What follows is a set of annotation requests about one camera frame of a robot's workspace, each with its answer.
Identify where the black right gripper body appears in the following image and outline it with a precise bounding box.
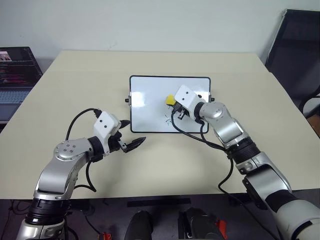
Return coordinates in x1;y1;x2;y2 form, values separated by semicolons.
172;100;191;121

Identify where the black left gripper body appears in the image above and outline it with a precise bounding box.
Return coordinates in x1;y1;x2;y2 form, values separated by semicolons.
108;131;126;153

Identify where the black-framed whiteboard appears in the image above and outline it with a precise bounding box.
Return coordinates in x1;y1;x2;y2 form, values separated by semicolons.
124;74;216;134

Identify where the black bar under table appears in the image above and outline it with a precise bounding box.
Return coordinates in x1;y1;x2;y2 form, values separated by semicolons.
127;198;192;208

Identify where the dark rounded shape red clip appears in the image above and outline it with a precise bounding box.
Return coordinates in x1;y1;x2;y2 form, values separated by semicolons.
178;208;227;240

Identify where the open grey laptop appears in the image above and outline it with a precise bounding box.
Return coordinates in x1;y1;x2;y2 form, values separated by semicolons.
0;46;44;124

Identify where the black chair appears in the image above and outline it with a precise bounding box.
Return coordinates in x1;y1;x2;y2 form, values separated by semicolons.
264;8;320;119

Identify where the white rounded object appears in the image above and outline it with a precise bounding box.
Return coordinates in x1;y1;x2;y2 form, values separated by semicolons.
302;96;320;119

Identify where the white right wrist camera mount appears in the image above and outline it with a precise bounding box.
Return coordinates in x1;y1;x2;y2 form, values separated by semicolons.
173;84;207;118

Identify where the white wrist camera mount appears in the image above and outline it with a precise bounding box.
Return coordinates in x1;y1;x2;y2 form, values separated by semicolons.
173;84;207;118
93;111;121;154

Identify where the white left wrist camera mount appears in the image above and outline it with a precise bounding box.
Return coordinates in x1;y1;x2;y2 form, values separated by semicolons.
93;111;121;154

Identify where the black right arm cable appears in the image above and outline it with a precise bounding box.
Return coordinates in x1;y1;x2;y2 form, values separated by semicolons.
170;109;278;240

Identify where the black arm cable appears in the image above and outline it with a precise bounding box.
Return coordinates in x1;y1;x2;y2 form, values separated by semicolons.
65;107;102;193
170;109;278;240

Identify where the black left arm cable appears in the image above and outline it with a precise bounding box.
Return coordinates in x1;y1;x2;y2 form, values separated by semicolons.
65;107;102;193

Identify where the black floor cable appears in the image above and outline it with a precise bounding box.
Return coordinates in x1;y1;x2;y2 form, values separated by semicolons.
9;199;32;216

